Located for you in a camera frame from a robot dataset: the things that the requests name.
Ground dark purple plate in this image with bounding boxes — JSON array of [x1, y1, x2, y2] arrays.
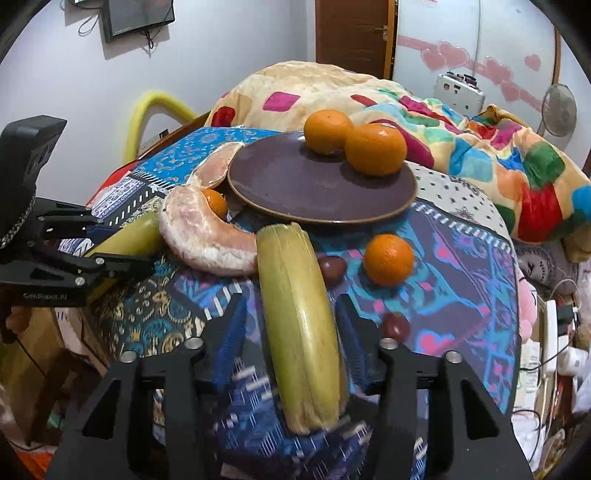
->
[[227, 130, 417, 224]]

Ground small orange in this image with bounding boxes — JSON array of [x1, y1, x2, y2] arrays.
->
[[201, 188, 229, 220]]

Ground wooden door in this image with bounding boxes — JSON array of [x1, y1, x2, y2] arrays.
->
[[315, 0, 398, 79]]

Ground black monitor cable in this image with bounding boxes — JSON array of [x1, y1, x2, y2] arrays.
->
[[78, 8, 101, 38]]

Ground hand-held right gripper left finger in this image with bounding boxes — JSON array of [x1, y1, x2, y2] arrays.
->
[[46, 292, 250, 480]]

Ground electric fan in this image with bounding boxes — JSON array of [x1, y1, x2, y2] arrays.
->
[[541, 83, 578, 138]]

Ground white pink plush toy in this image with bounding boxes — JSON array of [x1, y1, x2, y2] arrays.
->
[[515, 244, 561, 342]]

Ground dark brown round fruit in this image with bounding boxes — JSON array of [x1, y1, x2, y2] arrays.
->
[[318, 255, 347, 283], [381, 312, 411, 343]]

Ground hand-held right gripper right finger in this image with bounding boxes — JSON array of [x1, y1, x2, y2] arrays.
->
[[335, 294, 534, 480]]

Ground blue patterned cloth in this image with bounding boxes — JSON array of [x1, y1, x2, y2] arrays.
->
[[85, 126, 522, 480]]

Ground colourful checked blanket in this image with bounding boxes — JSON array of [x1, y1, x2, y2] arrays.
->
[[203, 60, 591, 245]]

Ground wall monitor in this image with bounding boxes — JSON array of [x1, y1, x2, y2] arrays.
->
[[100, 0, 176, 44]]

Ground yellow foam tube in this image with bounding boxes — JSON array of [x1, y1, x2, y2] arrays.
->
[[126, 91, 199, 162]]

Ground pink heart stickers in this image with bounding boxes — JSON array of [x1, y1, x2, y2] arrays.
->
[[397, 34, 543, 103]]

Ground small peeled pomelo segment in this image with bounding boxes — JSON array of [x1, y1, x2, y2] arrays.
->
[[190, 141, 245, 191]]

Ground small green-yellow banana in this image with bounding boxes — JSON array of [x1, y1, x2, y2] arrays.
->
[[85, 210, 163, 303]]

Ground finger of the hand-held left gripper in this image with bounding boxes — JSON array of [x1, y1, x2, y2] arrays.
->
[[27, 250, 156, 289], [36, 198, 112, 241]]

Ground large peeled pomelo segment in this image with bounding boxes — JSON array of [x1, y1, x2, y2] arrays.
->
[[158, 186, 258, 278]]

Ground white equipment case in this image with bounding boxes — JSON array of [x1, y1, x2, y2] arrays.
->
[[434, 71, 486, 112]]

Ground large green-yellow banana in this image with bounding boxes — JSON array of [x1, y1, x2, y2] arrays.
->
[[255, 222, 350, 435]]

